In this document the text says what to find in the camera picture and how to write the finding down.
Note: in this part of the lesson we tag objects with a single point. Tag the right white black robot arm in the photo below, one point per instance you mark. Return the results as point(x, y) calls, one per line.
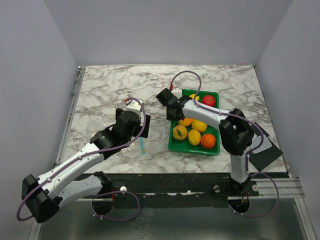
point(235, 131)

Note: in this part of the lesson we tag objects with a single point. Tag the yellow banana bunch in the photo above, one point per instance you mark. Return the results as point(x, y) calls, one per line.
point(193, 96)

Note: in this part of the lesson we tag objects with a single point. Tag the yellow peach with leaf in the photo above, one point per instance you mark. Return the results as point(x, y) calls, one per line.
point(179, 132)

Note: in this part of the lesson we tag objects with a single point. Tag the aluminium frame rail left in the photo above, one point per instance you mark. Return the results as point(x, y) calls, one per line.
point(67, 129)

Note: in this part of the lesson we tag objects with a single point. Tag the black digital scale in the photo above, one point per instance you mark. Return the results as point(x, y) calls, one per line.
point(266, 154)

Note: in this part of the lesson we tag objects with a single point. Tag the red apple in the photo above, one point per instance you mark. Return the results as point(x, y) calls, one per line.
point(209, 100)

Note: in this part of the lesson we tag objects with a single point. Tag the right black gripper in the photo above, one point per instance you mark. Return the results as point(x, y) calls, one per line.
point(170, 118)

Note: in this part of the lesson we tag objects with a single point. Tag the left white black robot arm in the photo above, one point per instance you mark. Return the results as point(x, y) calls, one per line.
point(46, 194)

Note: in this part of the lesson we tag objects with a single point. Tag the aluminium frame rail right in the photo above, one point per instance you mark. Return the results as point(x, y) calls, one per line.
point(264, 188)

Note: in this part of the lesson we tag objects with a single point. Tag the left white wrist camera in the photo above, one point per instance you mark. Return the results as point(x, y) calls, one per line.
point(133, 106)

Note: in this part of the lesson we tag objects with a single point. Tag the aluminium frame rail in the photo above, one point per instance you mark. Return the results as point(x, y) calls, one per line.
point(264, 188)
point(67, 129)

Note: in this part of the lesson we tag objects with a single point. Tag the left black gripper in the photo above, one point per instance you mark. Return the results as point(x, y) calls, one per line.
point(145, 131)

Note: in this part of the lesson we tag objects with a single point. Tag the clear zip bag teal zipper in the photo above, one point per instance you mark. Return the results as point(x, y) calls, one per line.
point(134, 151)

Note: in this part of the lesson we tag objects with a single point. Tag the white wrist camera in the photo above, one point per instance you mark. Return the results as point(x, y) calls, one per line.
point(177, 91)
point(133, 106)

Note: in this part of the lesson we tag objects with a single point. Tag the yellow lemon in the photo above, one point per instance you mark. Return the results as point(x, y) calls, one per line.
point(194, 137)
point(199, 126)

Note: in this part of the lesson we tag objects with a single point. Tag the orange fruit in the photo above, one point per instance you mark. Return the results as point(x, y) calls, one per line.
point(208, 141)

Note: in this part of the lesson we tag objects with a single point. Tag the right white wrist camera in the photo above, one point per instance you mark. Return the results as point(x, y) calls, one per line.
point(177, 91)

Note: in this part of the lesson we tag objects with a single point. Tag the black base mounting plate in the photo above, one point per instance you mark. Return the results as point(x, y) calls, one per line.
point(174, 190)

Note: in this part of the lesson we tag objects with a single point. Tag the green plastic tray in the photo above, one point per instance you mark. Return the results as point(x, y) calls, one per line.
point(184, 146)

